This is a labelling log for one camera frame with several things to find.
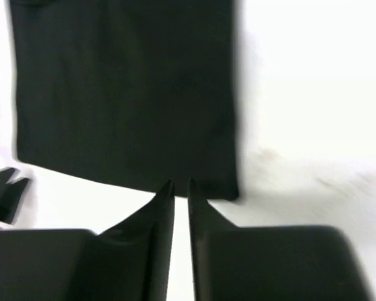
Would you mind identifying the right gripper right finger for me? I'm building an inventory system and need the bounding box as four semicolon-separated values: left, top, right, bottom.
188;180;372;301

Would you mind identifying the black tank top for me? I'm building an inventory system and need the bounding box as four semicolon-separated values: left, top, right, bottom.
9;0;239;200

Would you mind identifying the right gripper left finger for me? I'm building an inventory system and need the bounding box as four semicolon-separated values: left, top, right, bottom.
0;181;175;300

